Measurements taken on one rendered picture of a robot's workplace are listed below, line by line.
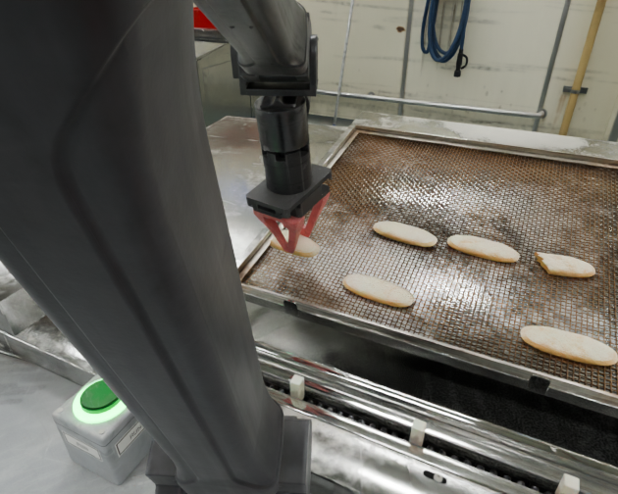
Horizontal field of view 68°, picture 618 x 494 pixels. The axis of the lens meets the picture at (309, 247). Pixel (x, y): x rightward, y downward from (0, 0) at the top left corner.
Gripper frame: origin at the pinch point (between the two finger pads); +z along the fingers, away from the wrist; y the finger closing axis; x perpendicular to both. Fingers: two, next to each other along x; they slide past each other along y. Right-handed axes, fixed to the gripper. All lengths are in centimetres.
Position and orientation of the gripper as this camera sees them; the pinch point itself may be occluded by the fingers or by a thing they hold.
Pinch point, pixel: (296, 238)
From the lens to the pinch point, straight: 62.6
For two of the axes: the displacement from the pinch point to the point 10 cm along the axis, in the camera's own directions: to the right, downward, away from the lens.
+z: 0.8, 7.6, 6.4
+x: 8.3, 3.0, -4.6
